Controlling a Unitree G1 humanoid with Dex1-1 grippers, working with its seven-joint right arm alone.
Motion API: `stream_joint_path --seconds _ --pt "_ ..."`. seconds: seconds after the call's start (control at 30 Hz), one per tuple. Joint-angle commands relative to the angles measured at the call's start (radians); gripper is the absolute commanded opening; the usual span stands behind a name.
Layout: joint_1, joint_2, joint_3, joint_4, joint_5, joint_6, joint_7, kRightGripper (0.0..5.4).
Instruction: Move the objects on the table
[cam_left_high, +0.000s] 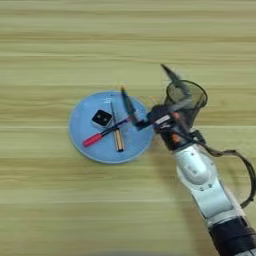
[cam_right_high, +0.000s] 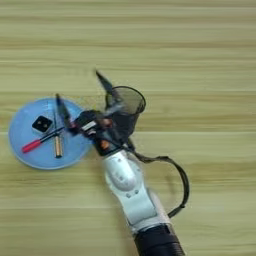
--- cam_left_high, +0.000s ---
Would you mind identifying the black mesh pen cup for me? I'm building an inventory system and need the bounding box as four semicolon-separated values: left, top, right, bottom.
163;79;209;129

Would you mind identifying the round light blue plate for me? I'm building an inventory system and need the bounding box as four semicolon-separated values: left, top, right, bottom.
68;90;155;165

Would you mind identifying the red pen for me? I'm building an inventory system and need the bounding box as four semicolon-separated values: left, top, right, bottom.
82;116;134;148

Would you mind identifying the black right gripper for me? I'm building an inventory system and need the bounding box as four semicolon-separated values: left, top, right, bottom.
120;63;198;151

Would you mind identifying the gold handled screwdriver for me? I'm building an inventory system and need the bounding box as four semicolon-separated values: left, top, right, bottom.
109;99;126;153

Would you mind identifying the small black and white cube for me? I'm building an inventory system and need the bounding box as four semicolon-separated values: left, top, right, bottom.
91;109;114;129

